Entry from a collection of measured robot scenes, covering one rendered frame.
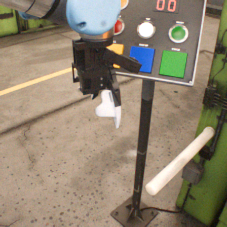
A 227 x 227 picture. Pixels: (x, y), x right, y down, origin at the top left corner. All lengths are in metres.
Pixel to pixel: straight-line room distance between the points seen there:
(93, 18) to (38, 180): 1.53
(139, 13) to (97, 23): 0.50
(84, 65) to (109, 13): 0.23
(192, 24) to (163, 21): 0.09
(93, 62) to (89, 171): 1.29
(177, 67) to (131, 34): 0.18
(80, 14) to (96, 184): 1.45
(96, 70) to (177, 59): 0.30
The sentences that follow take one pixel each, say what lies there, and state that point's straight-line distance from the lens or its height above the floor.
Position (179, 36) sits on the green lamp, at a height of 1.08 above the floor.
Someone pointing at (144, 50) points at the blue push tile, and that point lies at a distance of 0.77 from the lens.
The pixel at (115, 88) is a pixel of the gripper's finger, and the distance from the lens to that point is 0.54.
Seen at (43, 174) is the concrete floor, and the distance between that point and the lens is 1.79.
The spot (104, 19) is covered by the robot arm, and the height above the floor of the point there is 1.22.
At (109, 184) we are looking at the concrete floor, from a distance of 1.67.
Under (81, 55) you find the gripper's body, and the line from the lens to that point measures 0.54.
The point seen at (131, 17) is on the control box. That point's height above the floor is 1.12.
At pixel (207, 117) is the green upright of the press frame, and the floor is 0.69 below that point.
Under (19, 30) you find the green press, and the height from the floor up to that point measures 0.08.
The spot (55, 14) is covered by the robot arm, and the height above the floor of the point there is 1.23.
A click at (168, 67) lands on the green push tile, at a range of 0.76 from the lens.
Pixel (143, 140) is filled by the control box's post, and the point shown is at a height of 0.60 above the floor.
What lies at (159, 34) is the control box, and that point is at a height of 1.08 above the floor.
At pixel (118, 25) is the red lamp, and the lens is 0.82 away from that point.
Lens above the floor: 1.29
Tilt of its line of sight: 34 degrees down
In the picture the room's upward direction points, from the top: straight up
